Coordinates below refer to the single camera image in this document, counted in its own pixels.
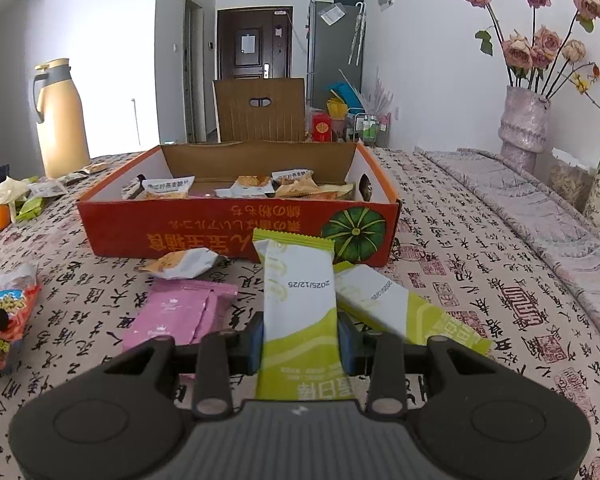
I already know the red cardboard box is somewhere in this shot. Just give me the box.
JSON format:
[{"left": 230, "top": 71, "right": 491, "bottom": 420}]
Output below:
[{"left": 76, "top": 141, "right": 401, "bottom": 267}]

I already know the folded white umbrella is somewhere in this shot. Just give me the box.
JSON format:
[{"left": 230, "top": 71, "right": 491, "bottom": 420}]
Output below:
[{"left": 349, "top": 2, "right": 367, "bottom": 66}]

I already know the small green packet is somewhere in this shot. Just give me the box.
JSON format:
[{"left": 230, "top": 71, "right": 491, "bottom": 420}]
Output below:
[{"left": 14, "top": 195, "right": 48, "bottom": 222}]

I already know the dried pink rose bouquet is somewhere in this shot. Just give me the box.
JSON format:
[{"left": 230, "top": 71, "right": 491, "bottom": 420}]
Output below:
[{"left": 458, "top": 0, "right": 600, "bottom": 96}]

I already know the red snack packet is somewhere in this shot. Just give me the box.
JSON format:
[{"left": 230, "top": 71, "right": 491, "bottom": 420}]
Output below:
[{"left": 0, "top": 262, "right": 43, "bottom": 373}]

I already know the grey interior door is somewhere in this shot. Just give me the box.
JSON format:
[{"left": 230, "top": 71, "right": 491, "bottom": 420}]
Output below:
[{"left": 182, "top": 0, "right": 203, "bottom": 143}]

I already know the wire rack with bottles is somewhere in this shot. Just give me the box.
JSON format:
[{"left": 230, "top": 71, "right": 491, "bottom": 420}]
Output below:
[{"left": 350, "top": 112, "right": 388, "bottom": 143}]

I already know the blue plastic dustpan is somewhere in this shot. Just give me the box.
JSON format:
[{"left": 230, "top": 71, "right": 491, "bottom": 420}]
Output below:
[{"left": 330, "top": 82, "right": 366, "bottom": 111}]

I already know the small brown and white packet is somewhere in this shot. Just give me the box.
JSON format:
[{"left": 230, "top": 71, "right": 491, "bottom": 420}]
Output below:
[{"left": 62, "top": 162, "right": 106, "bottom": 183}]

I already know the green and white snack packet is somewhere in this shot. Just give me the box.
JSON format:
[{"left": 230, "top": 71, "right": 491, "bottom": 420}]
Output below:
[
  {"left": 334, "top": 262, "right": 495, "bottom": 356},
  {"left": 252, "top": 228, "right": 356, "bottom": 401}
]

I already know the dark brown door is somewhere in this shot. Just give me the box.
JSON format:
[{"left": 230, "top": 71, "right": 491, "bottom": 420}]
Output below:
[{"left": 216, "top": 6, "right": 294, "bottom": 81}]

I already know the white printed packet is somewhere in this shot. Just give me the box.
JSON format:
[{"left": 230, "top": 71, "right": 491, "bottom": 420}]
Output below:
[{"left": 30, "top": 180, "right": 68, "bottom": 197}]

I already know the clear storage jar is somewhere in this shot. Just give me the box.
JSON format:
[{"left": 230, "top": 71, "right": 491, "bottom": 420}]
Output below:
[{"left": 547, "top": 147, "right": 596, "bottom": 206}]

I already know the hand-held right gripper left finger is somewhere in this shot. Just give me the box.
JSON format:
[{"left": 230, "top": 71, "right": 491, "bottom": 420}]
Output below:
[{"left": 100, "top": 312, "right": 267, "bottom": 418}]

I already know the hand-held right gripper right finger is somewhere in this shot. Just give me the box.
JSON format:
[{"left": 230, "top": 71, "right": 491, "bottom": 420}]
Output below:
[{"left": 337, "top": 312, "right": 496, "bottom": 416}]

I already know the yellow thermos jug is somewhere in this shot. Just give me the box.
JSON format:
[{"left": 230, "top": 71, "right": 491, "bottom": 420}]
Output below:
[{"left": 34, "top": 58, "right": 91, "bottom": 179}]

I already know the brown cardboard panel with cutout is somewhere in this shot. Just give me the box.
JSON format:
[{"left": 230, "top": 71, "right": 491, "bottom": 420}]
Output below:
[{"left": 212, "top": 77, "right": 306, "bottom": 143}]

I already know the dried lavender bunch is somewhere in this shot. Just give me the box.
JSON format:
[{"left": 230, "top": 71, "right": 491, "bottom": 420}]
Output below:
[{"left": 365, "top": 70, "right": 396, "bottom": 113}]

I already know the grey patterned cloth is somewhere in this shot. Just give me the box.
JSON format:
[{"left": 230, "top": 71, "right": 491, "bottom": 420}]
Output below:
[{"left": 415, "top": 147, "right": 600, "bottom": 341}]

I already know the grey refrigerator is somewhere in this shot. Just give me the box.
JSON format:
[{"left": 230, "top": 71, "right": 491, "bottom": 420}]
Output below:
[{"left": 307, "top": 0, "right": 366, "bottom": 111}]

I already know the pink textured vase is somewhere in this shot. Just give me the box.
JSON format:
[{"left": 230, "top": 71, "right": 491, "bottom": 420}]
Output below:
[{"left": 497, "top": 85, "right": 551, "bottom": 173}]

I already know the orange and white snack packet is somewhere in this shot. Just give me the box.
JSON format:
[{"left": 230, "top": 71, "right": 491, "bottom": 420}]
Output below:
[
  {"left": 135, "top": 250, "right": 228, "bottom": 281},
  {"left": 215, "top": 175, "right": 276, "bottom": 198},
  {"left": 142, "top": 176, "right": 196, "bottom": 201},
  {"left": 272, "top": 170, "right": 316, "bottom": 196}
]

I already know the red gift box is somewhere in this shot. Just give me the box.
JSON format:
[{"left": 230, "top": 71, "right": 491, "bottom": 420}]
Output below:
[{"left": 312, "top": 112, "right": 333, "bottom": 142}]

